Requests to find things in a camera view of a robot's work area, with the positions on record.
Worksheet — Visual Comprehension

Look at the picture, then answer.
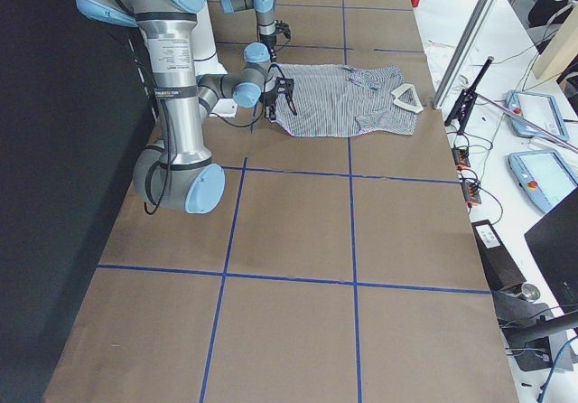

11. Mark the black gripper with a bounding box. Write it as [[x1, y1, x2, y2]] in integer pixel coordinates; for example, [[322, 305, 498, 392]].
[[257, 20, 291, 53], [261, 77, 297, 119]]

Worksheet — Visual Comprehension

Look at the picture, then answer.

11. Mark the navy white striped polo shirt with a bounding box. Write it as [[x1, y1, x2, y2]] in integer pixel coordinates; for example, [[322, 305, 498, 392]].
[[271, 64, 424, 138]]

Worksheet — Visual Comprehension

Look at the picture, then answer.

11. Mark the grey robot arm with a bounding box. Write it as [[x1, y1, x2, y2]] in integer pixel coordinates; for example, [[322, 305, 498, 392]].
[[76, 0, 294, 214], [219, 0, 292, 62]]

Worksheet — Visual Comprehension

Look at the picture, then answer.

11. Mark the orange black usb hub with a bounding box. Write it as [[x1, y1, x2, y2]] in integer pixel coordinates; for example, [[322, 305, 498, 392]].
[[452, 145, 481, 209]]

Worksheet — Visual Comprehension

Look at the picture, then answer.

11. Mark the far blue teach pendant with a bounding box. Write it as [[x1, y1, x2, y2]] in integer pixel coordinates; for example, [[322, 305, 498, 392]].
[[506, 90, 569, 141]]

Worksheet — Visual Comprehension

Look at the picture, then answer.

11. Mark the blue teach pendant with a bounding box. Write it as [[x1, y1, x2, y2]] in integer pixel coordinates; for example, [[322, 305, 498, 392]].
[[507, 149, 577, 213], [506, 90, 569, 141]]

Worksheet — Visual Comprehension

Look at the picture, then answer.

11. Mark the near blue teach pendant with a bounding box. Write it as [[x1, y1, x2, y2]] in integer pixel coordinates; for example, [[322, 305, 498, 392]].
[[507, 149, 577, 213]]

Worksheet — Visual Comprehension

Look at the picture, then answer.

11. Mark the white grabber stick green tip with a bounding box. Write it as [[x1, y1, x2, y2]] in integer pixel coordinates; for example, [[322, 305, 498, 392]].
[[478, 90, 570, 143]]

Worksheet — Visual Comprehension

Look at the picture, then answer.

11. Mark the black box white label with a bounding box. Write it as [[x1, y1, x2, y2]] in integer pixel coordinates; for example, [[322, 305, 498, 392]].
[[471, 220, 526, 291]]

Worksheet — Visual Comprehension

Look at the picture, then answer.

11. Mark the black monitor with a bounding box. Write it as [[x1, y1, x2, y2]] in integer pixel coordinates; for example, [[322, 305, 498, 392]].
[[525, 192, 577, 305]]

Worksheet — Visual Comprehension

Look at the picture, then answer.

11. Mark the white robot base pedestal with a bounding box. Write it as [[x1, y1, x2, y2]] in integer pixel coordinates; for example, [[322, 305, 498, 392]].
[[191, 0, 238, 119]]

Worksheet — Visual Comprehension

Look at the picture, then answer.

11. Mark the black camera tripod stand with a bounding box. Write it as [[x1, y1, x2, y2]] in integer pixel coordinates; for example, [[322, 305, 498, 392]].
[[444, 56, 494, 136]]

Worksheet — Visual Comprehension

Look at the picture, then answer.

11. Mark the aluminium frame post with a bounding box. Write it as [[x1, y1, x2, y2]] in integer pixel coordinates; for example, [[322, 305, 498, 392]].
[[433, 0, 498, 109]]

